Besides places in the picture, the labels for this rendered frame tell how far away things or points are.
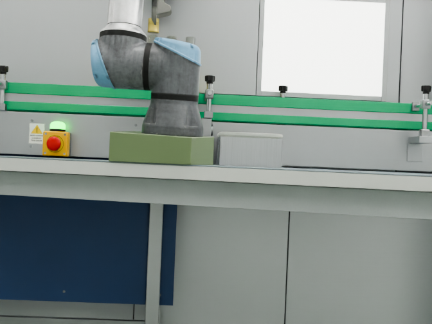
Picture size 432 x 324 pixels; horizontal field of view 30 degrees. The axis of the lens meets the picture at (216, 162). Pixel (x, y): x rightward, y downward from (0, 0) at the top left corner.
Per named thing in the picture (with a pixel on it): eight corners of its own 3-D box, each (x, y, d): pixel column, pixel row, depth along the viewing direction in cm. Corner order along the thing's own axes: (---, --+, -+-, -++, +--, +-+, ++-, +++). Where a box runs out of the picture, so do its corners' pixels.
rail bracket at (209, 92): (212, 119, 247) (213, 79, 247) (214, 117, 230) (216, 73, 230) (202, 119, 247) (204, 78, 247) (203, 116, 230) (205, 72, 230)
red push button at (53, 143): (62, 137, 227) (60, 136, 224) (62, 151, 227) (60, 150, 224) (48, 136, 227) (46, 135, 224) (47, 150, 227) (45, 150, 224)
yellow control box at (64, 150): (70, 158, 234) (71, 132, 234) (66, 158, 227) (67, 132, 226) (45, 157, 234) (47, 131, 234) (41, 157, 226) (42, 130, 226)
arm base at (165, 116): (199, 137, 190) (202, 95, 189) (135, 133, 191) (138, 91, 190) (206, 135, 205) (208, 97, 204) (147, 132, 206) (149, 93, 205)
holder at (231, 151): (270, 166, 246) (272, 141, 246) (281, 168, 218) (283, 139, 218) (215, 164, 245) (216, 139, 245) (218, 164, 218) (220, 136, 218)
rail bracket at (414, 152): (420, 161, 249) (423, 89, 249) (437, 162, 233) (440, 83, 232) (405, 161, 249) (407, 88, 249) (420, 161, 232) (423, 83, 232)
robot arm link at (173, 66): (197, 95, 191) (200, 38, 190) (141, 91, 192) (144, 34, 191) (201, 96, 203) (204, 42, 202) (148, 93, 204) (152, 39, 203)
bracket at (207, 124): (211, 143, 245) (212, 119, 245) (213, 142, 236) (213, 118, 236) (200, 142, 245) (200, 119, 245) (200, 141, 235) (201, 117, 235)
